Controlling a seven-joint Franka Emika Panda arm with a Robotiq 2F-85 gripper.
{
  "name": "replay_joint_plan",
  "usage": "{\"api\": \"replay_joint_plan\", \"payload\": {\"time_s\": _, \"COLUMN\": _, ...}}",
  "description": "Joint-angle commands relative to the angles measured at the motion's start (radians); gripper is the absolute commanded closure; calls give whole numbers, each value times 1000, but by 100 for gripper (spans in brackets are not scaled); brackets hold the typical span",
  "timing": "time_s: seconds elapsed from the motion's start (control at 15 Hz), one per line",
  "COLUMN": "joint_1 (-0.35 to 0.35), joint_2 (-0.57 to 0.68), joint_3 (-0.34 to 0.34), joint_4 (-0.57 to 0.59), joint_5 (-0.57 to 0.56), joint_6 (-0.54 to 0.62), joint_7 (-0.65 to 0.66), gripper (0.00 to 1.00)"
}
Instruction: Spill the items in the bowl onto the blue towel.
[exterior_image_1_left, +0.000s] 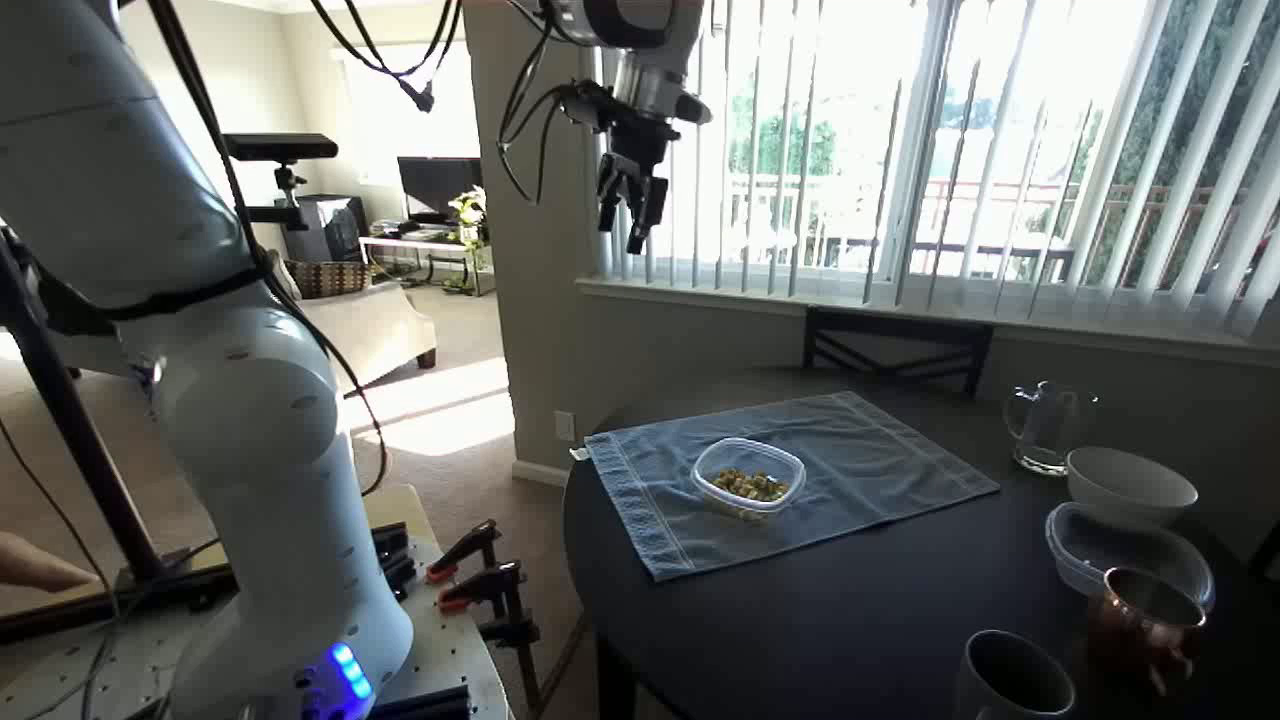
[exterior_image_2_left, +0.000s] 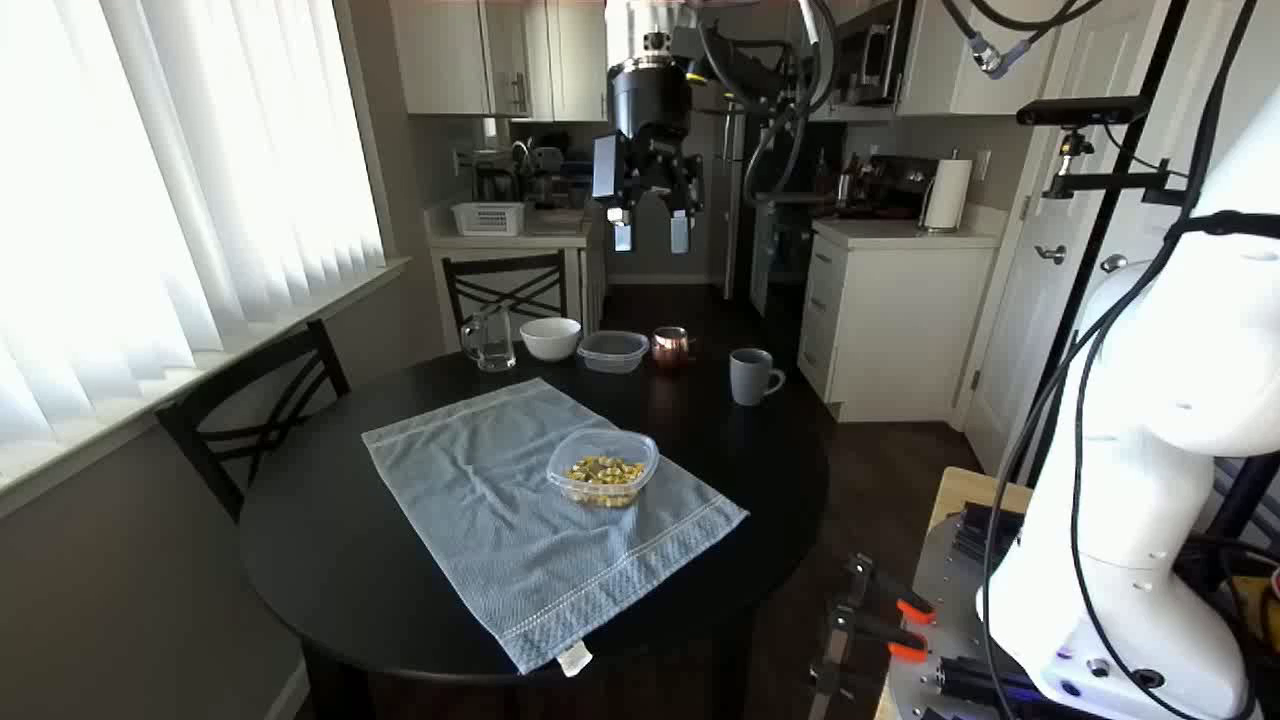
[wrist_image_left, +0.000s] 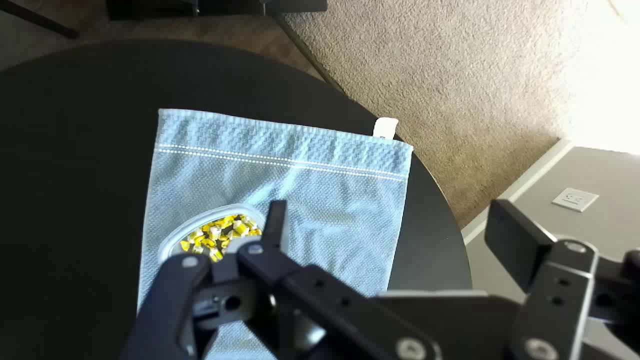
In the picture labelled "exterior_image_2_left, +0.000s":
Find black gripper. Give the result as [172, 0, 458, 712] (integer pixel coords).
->
[604, 127, 704, 262]

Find clear plastic bowl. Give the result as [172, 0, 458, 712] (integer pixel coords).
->
[543, 426, 662, 517]

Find white ceramic bowl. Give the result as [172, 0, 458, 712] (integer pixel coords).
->
[515, 311, 587, 366]

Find paper towel roll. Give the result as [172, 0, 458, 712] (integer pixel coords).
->
[921, 156, 977, 237]

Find light blue towel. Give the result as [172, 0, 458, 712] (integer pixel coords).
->
[359, 375, 752, 681]

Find copper cup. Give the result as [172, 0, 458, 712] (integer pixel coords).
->
[649, 322, 695, 375]

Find clear plastic container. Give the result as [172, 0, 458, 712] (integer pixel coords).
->
[577, 329, 652, 375]

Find black wooden chair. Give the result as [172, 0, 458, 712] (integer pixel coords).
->
[150, 315, 357, 526]
[440, 249, 571, 351]

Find white plastic bin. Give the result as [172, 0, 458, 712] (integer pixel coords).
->
[449, 195, 527, 240]

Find grey mug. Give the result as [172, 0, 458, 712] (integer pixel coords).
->
[724, 346, 790, 414]

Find clear drinking glass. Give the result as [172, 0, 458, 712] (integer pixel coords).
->
[458, 301, 521, 375]

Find black countertop appliance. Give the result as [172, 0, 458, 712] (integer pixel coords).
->
[840, 154, 936, 226]

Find white kitchen island cabinet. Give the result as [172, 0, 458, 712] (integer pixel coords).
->
[794, 218, 1003, 428]

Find white door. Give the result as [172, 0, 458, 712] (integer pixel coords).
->
[955, 0, 1280, 481]

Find black orange clamp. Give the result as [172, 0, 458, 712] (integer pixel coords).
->
[837, 552, 939, 633]
[802, 613, 932, 706]

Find white robot body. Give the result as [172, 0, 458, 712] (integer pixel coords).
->
[977, 0, 1280, 720]

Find white vertical window blinds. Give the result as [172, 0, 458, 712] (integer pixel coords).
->
[0, 0, 391, 459]

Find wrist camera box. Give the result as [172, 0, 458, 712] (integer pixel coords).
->
[587, 127, 624, 206]

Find white wall cabinet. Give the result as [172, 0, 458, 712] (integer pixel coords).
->
[897, 0, 1060, 125]
[386, 0, 612, 127]

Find black camera stand pole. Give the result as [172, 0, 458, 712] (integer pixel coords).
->
[1012, 0, 1194, 487]

